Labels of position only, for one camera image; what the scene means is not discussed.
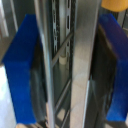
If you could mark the orange bread piece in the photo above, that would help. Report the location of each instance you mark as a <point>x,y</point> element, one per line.
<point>115,4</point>

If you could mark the black dish rack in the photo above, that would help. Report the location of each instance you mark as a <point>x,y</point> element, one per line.
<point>10,20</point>

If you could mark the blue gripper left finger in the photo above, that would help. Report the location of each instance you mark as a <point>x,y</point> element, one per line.
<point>20,73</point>

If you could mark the metal oven rack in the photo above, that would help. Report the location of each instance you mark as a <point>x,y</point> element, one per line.
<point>63,43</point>

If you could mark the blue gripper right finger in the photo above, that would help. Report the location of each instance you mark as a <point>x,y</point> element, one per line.
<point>120,73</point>

